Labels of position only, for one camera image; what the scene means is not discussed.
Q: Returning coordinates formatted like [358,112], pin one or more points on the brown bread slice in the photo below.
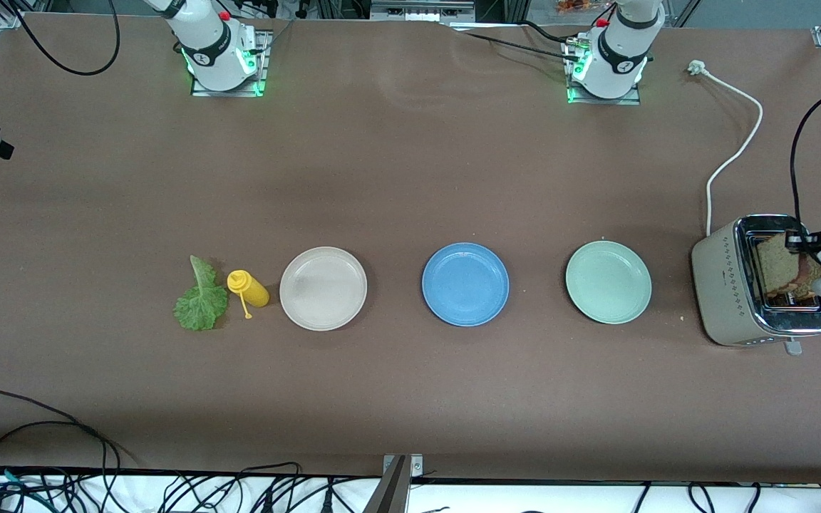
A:
[812,272]
[777,267]

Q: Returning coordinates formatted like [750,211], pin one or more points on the green lettuce leaf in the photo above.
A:
[200,306]

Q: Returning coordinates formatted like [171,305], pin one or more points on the mint green round plate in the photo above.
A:
[608,283]

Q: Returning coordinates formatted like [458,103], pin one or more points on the blue round plate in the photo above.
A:
[465,285]

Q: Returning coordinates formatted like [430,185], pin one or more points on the pale beige round plate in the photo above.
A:
[323,292]

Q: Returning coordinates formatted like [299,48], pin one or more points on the silver two-slot toaster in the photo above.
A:
[720,299]

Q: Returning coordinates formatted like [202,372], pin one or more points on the yellow mustard squeeze bottle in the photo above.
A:
[254,291]

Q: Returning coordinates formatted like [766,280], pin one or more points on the orange snack packet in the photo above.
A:
[574,6]

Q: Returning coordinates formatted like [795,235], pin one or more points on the grey metal box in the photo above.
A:
[421,11]

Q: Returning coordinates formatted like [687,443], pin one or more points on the black power plug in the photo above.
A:
[266,502]
[326,500]

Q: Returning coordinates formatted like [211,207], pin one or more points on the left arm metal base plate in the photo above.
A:
[606,101]

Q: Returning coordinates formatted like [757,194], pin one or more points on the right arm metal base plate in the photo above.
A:
[265,68]

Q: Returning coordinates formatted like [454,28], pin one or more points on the aluminium camera post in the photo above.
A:
[393,491]

